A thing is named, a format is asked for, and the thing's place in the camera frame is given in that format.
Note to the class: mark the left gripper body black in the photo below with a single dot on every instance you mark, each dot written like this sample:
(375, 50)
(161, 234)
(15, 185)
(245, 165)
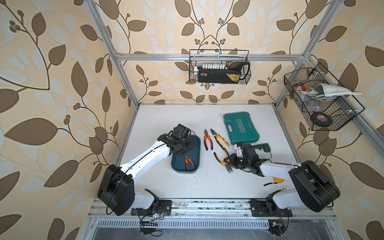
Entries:
(187, 146)

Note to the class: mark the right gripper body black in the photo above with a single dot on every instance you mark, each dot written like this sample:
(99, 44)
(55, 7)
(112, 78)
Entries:
(239, 162)

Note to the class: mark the orange long nose pliers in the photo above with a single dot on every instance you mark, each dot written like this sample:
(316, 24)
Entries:
(190, 166)

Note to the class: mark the yellow handled pliers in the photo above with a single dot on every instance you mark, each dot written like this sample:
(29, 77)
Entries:
(228, 167)

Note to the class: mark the teal plastic storage box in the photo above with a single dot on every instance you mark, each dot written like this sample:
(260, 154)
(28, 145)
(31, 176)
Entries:
(178, 162)

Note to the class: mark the orange handled pliers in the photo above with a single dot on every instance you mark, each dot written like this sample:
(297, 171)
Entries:
(207, 141)

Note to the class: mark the yellow black combination pliers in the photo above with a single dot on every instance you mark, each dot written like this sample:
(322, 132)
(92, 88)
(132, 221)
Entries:
(220, 141)

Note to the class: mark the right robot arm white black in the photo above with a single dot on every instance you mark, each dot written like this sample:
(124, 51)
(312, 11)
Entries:
(313, 188)

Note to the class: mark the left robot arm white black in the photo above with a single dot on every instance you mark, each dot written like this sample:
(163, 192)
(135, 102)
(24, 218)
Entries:
(117, 189)

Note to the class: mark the black yellow tool box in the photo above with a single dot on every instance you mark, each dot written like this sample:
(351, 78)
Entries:
(233, 73)

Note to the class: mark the green black hand tool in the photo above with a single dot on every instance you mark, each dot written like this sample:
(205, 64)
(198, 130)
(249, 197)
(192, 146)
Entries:
(264, 147)

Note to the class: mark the green tool case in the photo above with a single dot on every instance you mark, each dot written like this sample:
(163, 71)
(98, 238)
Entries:
(240, 128)

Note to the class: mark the yellow tape measure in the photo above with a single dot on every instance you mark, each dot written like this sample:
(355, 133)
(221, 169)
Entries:
(278, 181)

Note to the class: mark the black red wheel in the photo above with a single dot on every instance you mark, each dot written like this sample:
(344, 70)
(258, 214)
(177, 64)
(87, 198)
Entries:
(321, 120)

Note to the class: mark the grey cloth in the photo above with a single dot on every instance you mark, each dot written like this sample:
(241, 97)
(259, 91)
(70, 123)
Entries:
(326, 90)

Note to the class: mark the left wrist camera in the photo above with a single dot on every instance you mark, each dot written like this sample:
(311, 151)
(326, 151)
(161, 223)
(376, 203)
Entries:
(181, 132)

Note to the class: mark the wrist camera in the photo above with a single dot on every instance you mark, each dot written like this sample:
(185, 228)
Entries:
(238, 150)
(181, 132)

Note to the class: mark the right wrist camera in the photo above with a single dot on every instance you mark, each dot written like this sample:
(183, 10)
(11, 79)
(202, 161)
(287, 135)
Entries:
(238, 150)

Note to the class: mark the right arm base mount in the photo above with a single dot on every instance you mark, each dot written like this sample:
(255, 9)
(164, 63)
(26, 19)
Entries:
(267, 208)

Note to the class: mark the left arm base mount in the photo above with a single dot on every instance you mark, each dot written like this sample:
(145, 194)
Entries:
(161, 208)

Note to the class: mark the back wire basket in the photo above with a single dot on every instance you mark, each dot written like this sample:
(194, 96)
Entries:
(200, 57)

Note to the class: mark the wire basket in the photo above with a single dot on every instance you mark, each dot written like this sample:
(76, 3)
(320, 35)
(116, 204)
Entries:
(200, 57)
(342, 108)

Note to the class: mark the right wire basket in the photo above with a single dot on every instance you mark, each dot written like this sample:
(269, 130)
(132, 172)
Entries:
(342, 108)

